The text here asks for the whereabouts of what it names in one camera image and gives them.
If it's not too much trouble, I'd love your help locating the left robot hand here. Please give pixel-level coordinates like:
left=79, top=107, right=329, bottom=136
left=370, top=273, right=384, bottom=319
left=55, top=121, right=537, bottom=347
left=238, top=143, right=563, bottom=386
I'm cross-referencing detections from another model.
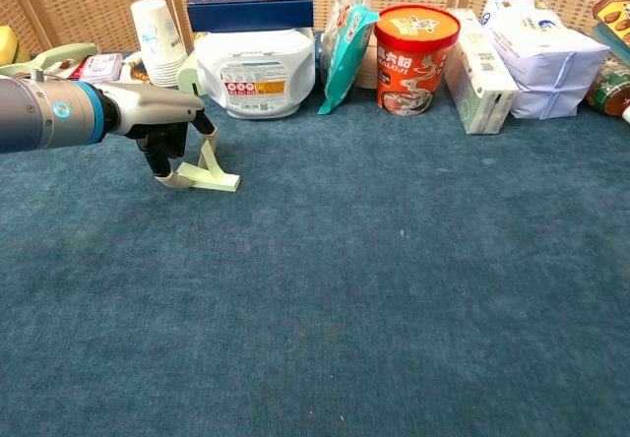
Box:
left=95, top=81, right=221, bottom=192

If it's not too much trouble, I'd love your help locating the green sticky note pad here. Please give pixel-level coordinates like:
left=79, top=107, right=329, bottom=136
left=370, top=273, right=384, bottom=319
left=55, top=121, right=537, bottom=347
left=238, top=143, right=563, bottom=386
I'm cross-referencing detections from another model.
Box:
left=176, top=162, right=242, bottom=194

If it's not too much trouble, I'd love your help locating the pale green plastic stand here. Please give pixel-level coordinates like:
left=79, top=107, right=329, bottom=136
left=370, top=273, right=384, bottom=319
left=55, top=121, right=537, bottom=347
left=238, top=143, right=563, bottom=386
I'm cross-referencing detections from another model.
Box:
left=176, top=55, right=208, bottom=97

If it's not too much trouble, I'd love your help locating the clear pink plastic box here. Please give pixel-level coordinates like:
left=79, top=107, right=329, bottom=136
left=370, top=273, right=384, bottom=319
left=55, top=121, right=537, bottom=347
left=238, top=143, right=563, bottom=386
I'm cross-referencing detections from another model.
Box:
left=80, top=52, right=124, bottom=85

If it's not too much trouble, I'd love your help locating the white paper cup stack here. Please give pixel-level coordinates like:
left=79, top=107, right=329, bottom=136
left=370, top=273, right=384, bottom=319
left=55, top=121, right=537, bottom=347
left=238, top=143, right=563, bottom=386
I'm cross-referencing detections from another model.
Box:
left=130, top=0, right=189, bottom=88

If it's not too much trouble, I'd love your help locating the red white small box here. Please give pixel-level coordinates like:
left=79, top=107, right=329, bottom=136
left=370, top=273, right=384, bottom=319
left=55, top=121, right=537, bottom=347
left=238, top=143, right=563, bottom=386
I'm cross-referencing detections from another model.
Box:
left=48, top=55, right=95, bottom=83

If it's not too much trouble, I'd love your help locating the green white lint roller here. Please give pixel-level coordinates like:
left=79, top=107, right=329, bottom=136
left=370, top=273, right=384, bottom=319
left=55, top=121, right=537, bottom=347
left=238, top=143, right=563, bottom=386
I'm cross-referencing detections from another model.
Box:
left=0, top=41, right=99, bottom=82

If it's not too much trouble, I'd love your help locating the white plastic tub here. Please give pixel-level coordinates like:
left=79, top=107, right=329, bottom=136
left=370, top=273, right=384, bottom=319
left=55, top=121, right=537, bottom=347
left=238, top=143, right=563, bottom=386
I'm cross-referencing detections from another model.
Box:
left=194, top=27, right=316, bottom=120

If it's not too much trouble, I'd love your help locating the rattan folding screen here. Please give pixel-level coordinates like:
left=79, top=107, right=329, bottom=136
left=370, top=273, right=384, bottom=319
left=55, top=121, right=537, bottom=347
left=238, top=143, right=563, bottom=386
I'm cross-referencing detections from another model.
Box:
left=0, top=0, right=630, bottom=62

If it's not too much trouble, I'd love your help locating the navy blue long box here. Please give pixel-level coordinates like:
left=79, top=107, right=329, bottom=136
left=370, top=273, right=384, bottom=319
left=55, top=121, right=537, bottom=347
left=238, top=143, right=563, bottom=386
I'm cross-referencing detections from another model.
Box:
left=186, top=0, right=315, bottom=33

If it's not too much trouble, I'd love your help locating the teal snack bag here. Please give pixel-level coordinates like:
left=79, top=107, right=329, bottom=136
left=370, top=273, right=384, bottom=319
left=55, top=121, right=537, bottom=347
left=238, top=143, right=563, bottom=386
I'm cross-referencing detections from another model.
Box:
left=317, top=0, right=381, bottom=116

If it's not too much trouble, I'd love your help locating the blue table cloth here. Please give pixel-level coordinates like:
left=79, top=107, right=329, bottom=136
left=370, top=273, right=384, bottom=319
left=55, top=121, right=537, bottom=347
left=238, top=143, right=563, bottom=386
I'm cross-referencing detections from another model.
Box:
left=0, top=47, right=630, bottom=437

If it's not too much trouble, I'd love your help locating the red instant noodle cup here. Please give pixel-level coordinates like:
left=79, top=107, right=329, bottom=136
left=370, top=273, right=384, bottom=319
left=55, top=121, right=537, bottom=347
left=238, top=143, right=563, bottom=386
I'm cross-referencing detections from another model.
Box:
left=373, top=4, right=462, bottom=117

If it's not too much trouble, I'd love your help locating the white green tissue box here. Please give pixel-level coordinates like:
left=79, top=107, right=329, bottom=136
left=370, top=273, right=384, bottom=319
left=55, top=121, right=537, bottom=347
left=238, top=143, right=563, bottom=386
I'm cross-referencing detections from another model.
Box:
left=444, top=8, right=520, bottom=136

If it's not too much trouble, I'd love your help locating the blue white tissue pack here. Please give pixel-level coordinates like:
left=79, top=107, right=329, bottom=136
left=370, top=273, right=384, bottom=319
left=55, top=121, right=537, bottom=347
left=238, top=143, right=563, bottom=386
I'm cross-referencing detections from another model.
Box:
left=480, top=0, right=611, bottom=121

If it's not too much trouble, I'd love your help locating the green tea bottle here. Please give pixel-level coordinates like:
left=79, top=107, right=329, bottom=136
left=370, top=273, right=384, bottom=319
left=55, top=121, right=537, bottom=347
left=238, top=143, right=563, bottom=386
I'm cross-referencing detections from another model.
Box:
left=585, top=52, right=630, bottom=124

